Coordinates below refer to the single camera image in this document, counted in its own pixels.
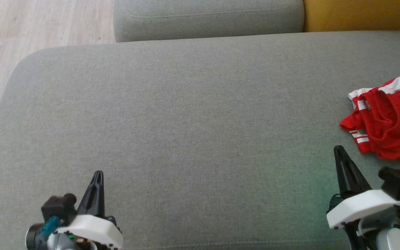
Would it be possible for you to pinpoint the yellow sofa backrest cushion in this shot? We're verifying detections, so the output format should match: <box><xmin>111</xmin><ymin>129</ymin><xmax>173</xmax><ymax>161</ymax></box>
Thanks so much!
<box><xmin>303</xmin><ymin>0</ymin><xmax>400</xmax><ymax>33</ymax></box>

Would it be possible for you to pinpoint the grey sofa seat cushion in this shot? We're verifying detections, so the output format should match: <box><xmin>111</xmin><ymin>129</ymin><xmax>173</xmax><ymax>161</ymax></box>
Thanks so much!
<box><xmin>113</xmin><ymin>0</ymin><xmax>305</xmax><ymax>43</ymax></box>

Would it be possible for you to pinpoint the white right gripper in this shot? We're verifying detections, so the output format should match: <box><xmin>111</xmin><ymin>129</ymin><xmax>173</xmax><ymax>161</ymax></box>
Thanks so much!
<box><xmin>327</xmin><ymin>145</ymin><xmax>400</xmax><ymax>229</ymax></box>

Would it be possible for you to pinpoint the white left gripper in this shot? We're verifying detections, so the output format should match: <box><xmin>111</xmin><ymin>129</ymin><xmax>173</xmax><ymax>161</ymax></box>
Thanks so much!
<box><xmin>54</xmin><ymin>170</ymin><xmax>123</xmax><ymax>249</ymax></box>

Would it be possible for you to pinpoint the large grey sofa chaise cushion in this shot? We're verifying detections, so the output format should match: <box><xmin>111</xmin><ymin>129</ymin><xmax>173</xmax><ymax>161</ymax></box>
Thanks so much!
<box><xmin>0</xmin><ymin>31</ymin><xmax>400</xmax><ymax>250</ymax></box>

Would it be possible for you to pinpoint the teal plug left camera cable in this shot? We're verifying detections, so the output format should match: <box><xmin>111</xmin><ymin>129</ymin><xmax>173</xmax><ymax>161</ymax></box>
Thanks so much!
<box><xmin>40</xmin><ymin>216</ymin><xmax>61</xmax><ymax>241</ymax></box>

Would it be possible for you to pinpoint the red jersey with numbers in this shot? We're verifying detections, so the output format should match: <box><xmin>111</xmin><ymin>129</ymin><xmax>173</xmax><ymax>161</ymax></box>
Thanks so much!
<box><xmin>360</xmin><ymin>70</ymin><xmax>400</xmax><ymax>168</ymax></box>

